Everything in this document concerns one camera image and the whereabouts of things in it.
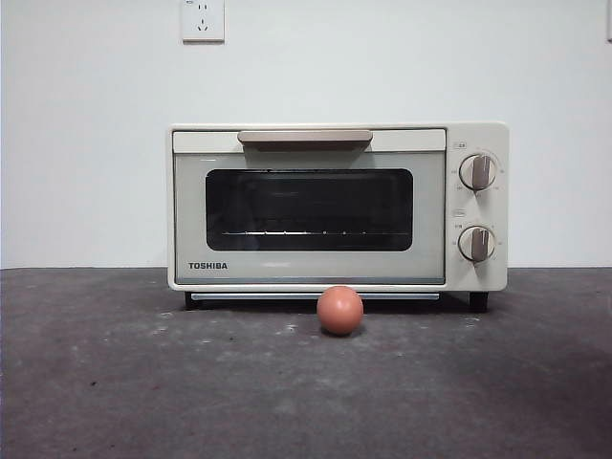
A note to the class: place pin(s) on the cream timer knob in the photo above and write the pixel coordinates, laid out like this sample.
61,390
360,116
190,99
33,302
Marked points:
477,244

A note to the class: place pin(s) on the cream temperature knob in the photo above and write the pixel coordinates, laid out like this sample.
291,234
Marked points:
478,172

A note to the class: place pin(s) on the cream Toshiba toaster oven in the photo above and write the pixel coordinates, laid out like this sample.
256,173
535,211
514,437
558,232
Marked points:
478,138

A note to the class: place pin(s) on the white wall socket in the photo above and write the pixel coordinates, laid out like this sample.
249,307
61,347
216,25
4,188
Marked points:
203,21

